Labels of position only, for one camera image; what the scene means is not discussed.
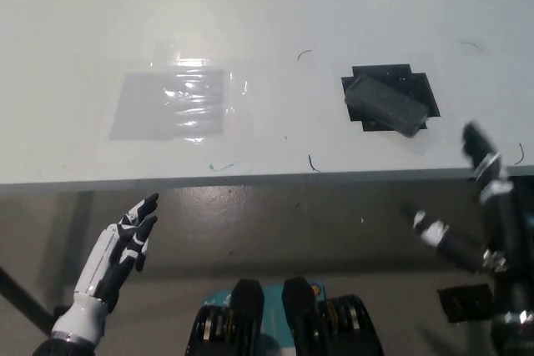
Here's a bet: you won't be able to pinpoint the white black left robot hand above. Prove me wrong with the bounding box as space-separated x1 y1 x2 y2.
50 192 161 339

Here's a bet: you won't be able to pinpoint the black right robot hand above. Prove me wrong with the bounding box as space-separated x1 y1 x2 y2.
399 119 534 311

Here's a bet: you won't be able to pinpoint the dark grey whiteboard eraser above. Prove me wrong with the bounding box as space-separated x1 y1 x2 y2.
344 73 431 139

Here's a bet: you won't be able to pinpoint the black robot legs with teal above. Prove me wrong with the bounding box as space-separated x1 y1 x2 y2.
189 275 385 356

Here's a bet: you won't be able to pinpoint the grey table leg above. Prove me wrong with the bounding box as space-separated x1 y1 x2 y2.
53 191 95 308

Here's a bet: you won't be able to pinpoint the black table base bar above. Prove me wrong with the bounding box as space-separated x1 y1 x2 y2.
0 263 58 337

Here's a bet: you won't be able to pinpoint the grey rectangular patch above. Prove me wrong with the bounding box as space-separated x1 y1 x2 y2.
108 68 227 142

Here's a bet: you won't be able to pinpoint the clear glossy tape film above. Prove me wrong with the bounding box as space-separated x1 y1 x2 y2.
149 40 256 144

